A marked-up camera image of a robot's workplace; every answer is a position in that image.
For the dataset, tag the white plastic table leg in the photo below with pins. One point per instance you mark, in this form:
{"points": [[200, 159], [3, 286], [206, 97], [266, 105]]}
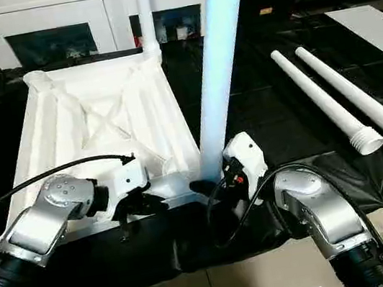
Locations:
{"points": [[351, 92], [217, 74], [319, 97], [145, 12]]}

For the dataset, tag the white plastic table top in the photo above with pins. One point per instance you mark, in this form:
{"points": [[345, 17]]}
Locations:
{"points": [[63, 116]]}

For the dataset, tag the black work mat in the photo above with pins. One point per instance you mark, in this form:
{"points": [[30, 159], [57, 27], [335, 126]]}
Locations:
{"points": [[276, 82]]}

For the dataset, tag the small tan box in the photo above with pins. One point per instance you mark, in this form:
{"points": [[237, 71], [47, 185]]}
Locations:
{"points": [[266, 11]]}

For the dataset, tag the white cabinet with openings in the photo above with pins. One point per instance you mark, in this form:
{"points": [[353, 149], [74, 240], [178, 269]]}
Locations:
{"points": [[101, 8]]}

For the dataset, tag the flat white board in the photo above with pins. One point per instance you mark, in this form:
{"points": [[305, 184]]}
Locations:
{"points": [[374, 34]]}

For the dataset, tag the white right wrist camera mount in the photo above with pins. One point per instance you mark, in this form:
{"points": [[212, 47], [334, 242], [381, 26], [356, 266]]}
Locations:
{"points": [[248, 156]]}

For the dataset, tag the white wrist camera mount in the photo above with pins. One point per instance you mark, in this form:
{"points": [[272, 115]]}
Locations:
{"points": [[127, 177], [248, 156]]}

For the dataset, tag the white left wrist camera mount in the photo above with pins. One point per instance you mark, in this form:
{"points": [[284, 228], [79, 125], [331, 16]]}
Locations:
{"points": [[127, 177]]}

